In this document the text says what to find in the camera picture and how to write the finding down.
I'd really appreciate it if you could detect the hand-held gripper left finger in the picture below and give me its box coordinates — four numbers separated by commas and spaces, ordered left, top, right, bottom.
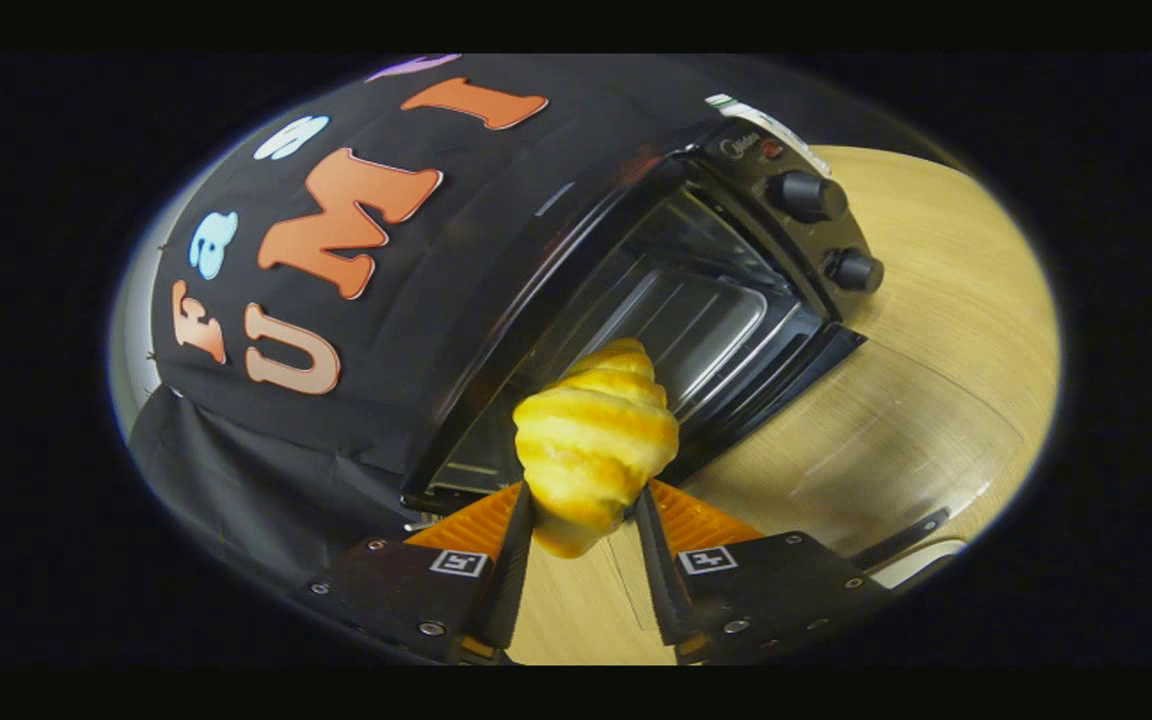
301, 482, 537, 666

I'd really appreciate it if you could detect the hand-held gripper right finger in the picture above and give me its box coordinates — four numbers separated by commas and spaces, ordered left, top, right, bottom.
633, 480, 892, 663

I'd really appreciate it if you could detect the golden croissant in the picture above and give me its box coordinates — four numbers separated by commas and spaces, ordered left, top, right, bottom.
513, 338, 680, 559

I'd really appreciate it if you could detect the black toaster oven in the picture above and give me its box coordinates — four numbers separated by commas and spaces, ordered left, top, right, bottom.
401, 118, 1027, 573

